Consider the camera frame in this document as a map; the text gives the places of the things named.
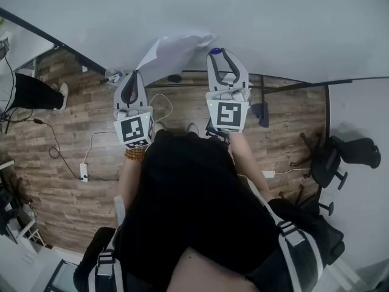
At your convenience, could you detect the dark blue cloth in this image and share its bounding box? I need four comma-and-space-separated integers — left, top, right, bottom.
251, 101, 270, 128

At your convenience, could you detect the white adapter cable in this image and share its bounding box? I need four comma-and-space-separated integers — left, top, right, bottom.
236, 167, 312, 179

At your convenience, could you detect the person's right forearm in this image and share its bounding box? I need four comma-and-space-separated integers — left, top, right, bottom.
228, 131, 274, 203

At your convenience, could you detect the white paper sheet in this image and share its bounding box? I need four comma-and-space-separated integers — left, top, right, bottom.
134, 34, 217, 87

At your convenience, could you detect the grey left harness strap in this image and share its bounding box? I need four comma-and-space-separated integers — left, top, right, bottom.
88, 195, 127, 292

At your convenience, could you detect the white low rack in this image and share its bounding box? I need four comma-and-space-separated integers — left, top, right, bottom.
5, 217, 46, 254

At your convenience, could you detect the clear pen cup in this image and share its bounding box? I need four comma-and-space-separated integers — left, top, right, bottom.
105, 67, 125, 86

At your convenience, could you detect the white power strip cable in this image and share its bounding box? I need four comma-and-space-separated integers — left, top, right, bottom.
84, 92, 173, 164

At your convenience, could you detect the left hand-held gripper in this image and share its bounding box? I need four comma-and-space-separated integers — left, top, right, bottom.
112, 70, 156, 150

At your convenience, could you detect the person's black garment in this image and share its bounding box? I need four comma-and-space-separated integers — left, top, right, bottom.
72, 129, 331, 292

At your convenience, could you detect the black office chair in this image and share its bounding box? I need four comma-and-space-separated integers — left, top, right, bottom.
278, 190, 346, 266
290, 132, 382, 191

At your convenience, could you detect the black framed glass panel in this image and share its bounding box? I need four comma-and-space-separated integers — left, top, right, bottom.
50, 257, 80, 292

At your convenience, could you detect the grey harness strap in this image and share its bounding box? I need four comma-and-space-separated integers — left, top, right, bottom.
88, 195, 127, 292
239, 175, 325, 292

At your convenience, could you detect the person's left forearm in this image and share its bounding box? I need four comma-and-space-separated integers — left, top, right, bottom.
117, 149, 146, 221

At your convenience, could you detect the black power cable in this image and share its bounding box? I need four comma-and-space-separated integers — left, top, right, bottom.
0, 108, 119, 182

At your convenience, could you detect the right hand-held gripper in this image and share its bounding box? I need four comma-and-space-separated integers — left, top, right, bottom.
205, 47, 252, 133

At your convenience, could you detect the brown bead bracelet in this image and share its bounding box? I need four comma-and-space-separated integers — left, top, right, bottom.
123, 147, 147, 163

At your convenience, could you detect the white desk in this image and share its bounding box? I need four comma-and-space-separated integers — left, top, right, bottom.
0, 16, 58, 72

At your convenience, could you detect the blue capped marker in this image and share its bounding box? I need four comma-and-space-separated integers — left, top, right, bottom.
100, 73, 123, 84

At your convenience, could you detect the grey right harness strap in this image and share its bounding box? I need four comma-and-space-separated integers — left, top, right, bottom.
239, 175, 325, 292

